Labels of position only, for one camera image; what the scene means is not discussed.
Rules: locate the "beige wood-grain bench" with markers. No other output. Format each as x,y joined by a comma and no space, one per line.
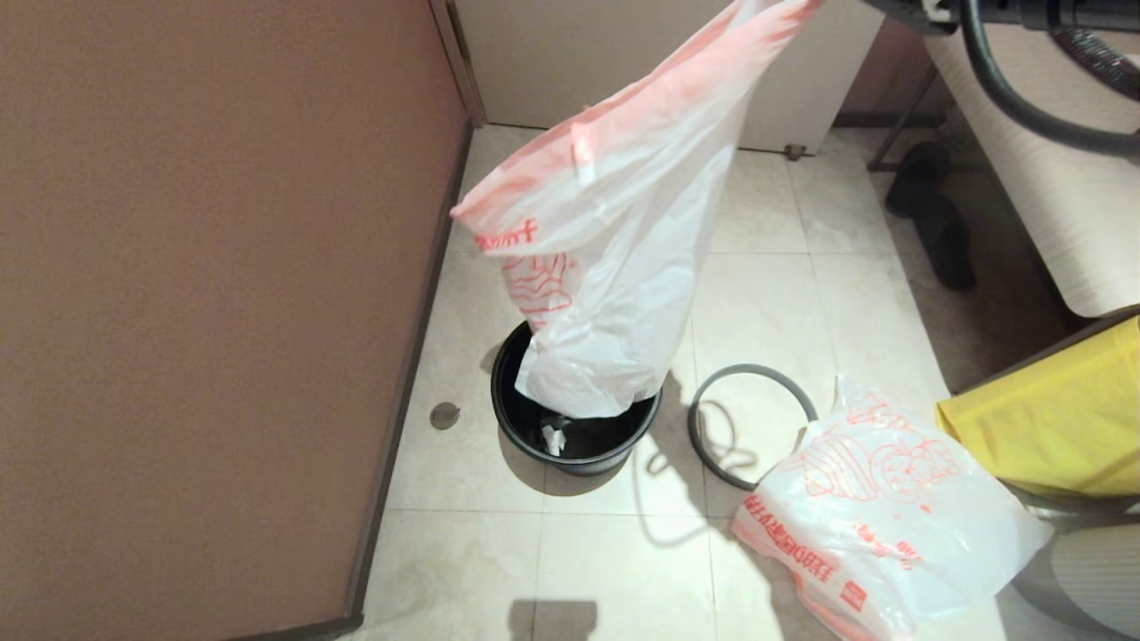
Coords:
1069,223

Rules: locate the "grey metal bench leg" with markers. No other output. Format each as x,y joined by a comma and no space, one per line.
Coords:
901,119

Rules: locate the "beige door frame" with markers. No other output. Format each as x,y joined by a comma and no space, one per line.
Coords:
459,62

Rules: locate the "new white red-print plastic bag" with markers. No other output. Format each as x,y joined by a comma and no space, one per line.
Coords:
891,525

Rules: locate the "used white red-print trash bag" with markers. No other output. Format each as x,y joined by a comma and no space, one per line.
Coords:
641,223

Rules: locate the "grey round cushion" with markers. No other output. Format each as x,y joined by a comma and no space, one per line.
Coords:
1095,579

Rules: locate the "small metal door stop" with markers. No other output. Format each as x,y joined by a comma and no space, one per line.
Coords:
793,150

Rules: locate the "white paper scrap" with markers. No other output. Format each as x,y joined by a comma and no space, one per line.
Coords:
554,439

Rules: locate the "white door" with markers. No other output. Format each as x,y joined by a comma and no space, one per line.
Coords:
534,53

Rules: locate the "black slipper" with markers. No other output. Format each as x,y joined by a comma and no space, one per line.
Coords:
944,245
916,174

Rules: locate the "round metal floor drain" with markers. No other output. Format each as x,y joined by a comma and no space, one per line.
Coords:
444,416

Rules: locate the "yellow fabric bag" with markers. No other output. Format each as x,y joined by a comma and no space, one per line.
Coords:
1051,418

